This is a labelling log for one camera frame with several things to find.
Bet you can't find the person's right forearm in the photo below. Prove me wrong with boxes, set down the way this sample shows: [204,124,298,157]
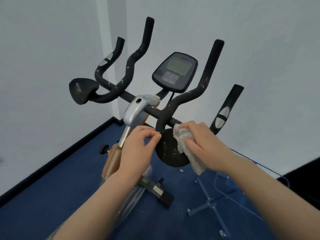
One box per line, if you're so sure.
[217,151,320,240]

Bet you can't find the clear blue acrylic side table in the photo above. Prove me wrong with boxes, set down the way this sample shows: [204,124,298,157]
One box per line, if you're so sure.
[186,148,290,238]

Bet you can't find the person's left forearm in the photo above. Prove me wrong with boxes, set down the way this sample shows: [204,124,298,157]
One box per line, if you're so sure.
[52,172,145,240]

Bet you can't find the person's right hand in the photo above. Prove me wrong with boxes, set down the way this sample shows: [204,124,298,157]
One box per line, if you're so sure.
[178,121,232,173]

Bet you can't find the grey cleaning cloth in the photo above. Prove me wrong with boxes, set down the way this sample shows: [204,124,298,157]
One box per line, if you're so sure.
[173,123,207,176]

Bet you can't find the black foam handlebars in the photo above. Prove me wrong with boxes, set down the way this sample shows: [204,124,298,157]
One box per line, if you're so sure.
[69,17,245,168]

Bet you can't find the person's left hand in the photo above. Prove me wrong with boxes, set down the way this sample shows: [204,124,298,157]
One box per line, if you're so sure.
[117,125,162,184]

